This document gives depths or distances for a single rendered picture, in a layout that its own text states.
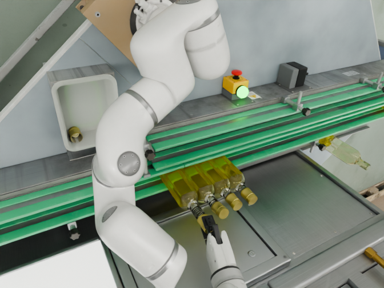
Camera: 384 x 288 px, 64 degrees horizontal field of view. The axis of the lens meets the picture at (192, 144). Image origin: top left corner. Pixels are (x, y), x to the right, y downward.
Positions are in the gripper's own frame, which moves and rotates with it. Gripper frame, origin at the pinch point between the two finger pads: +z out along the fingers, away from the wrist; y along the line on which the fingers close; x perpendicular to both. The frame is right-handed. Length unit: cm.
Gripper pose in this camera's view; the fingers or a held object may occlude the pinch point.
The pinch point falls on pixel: (208, 227)
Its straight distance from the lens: 89.2
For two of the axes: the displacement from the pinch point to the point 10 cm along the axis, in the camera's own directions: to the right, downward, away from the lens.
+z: -2.3, -5.6, 7.9
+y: 0.3, -8.2, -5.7
